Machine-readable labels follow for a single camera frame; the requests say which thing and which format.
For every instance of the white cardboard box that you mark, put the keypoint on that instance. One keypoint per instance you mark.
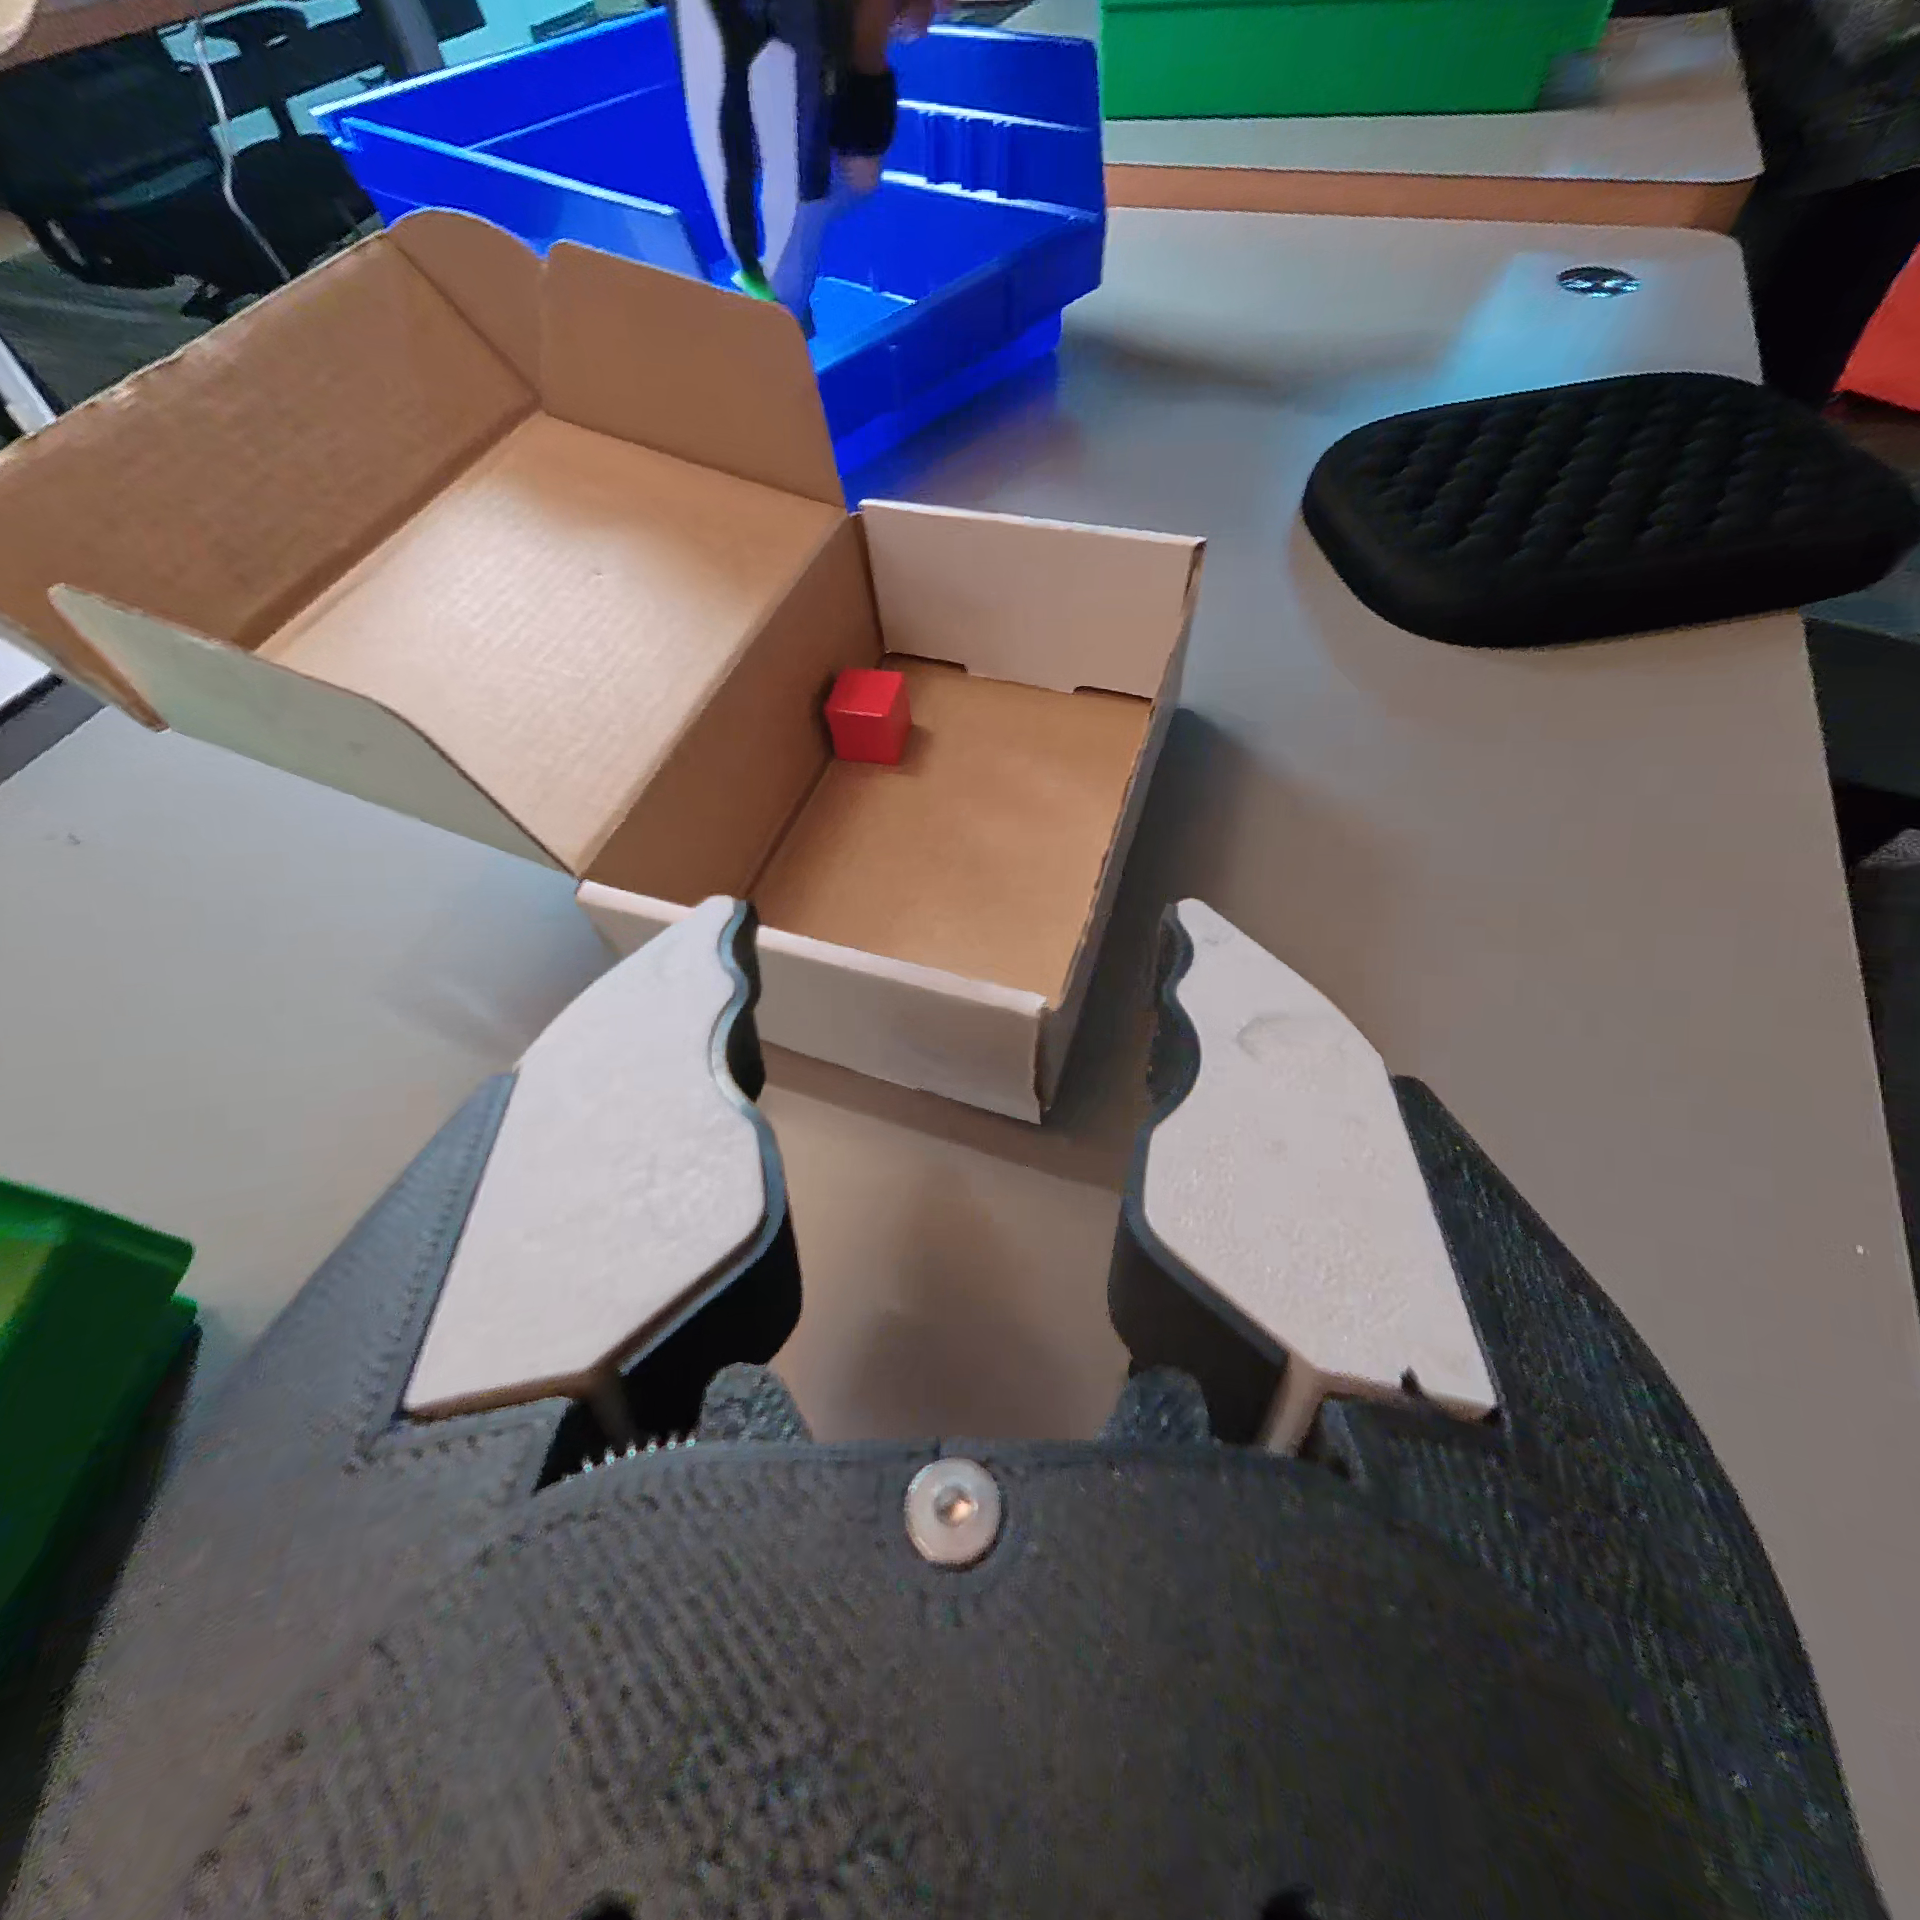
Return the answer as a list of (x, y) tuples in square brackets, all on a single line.
[(523, 598)]

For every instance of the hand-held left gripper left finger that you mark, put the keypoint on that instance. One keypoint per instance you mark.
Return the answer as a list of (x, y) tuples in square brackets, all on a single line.
[(616, 1170)]

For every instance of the green cube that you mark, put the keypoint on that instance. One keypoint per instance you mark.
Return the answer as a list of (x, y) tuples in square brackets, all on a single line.
[(755, 284)]

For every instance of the red cube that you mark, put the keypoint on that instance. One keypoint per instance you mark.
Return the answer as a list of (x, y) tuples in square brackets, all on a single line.
[(866, 715)]

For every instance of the green plastic bin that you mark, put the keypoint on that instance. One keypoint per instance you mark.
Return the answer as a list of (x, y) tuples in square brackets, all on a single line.
[(76, 1348), (1348, 60)]

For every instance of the black wrist rest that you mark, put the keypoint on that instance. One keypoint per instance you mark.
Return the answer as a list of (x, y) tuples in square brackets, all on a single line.
[(1604, 510)]

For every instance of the black office chair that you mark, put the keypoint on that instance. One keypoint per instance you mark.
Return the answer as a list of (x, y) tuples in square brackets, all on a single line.
[(120, 165)]

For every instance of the orange striped garment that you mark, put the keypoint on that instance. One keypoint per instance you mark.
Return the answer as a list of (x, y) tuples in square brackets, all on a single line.
[(1882, 353)]

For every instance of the blue plastic bin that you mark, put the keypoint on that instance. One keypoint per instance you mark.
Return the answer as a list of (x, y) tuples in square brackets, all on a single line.
[(961, 224)]

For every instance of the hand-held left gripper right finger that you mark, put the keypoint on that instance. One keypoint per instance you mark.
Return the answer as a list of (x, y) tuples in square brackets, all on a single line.
[(1306, 1184)]

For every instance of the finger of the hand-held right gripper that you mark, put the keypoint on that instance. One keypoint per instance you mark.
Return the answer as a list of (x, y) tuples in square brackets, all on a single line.
[(697, 76), (787, 149)]

